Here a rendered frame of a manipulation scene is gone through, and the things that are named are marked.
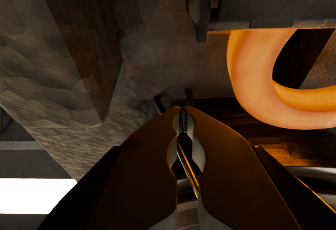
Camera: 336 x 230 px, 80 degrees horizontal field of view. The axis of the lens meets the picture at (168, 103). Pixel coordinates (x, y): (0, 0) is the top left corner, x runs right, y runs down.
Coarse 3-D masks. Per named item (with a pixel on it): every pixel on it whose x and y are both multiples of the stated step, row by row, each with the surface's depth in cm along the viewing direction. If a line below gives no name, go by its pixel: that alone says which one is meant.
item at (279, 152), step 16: (240, 128) 29; (256, 128) 28; (272, 128) 28; (256, 144) 26; (272, 144) 26; (288, 144) 26; (304, 144) 26; (320, 144) 27; (176, 160) 30; (192, 160) 28; (288, 160) 24; (304, 160) 24; (320, 160) 24; (176, 176) 27; (304, 176) 25; (320, 176) 25
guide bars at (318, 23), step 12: (192, 0) 10; (192, 12) 11; (216, 12) 11; (216, 24) 11; (228, 24) 11; (240, 24) 11; (252, 24) 11; (264, 24) 11; (276, 24) 11; (288, 24) 11; (300, 24) 11; (312, 24) 11; (324, 24) 11
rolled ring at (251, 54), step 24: (240, 48) 15; (264, 48) 14; (240, 72) 16; (264, 72) 16; (240, 96) 18; (264, 96) 18; (288, 96) 20; (312, 96) 21; (264, 120) 21; (288, 120) 20; (312, 120) 20
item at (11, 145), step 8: (24, 128) 466; (0, 136) 530; (8, 136) 529; (16, 136) 528; (24, 136) 527; (32, 136) 490; (0, 144) 531; (8, 144) 530; (16, 144) 530; (24, 144) 529; (32, 144) 528; (40, 144) 518
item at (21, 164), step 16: (0, 112) 847; (0, 128) 848; (16, 128) 874; (0, 160) 773; (16, 160) 771; (32, 160) 768; (48, 160) 766; (0, 176) 730; (16, 176) 728; (32, 176) 726; (48, 176) 724; (64, 176) 721; (0, 224) 625; (16, 224) 623; (32, 224) 622
